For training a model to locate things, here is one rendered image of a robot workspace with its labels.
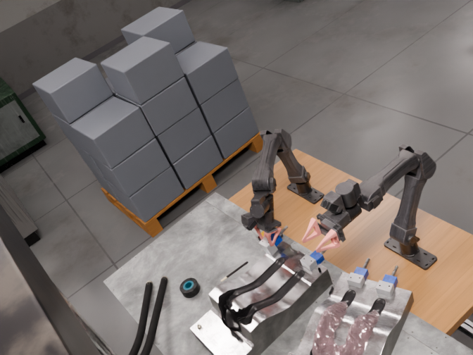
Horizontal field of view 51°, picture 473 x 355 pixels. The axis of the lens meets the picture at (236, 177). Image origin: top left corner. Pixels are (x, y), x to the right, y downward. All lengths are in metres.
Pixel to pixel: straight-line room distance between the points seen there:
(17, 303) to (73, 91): 3.15
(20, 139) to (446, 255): 4.80
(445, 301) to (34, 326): 1.53
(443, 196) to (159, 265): 1.85
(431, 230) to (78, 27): 6.44
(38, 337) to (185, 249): 1.86
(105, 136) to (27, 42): 4.39
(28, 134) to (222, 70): 2.83
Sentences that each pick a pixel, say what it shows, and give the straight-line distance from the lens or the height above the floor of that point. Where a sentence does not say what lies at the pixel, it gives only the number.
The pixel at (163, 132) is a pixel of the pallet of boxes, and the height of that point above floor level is 0.66.
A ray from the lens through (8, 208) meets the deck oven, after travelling 4.33.
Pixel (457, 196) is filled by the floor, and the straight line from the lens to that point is 3.34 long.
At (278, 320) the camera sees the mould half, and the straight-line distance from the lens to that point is 1.82.
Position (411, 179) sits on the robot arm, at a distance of 1.80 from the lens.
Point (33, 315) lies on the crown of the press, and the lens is 0.53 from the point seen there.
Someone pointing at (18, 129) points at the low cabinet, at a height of 0.33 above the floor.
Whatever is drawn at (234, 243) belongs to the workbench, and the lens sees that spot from 2.24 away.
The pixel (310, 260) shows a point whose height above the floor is 0.92.
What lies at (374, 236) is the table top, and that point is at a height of 0.80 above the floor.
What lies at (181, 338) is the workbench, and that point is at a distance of 2.03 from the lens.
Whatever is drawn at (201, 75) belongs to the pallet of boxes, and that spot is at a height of 0.86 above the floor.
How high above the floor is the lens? 2.32
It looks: 36 degrees down
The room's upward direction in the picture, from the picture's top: 24 degrees counter-clockwise
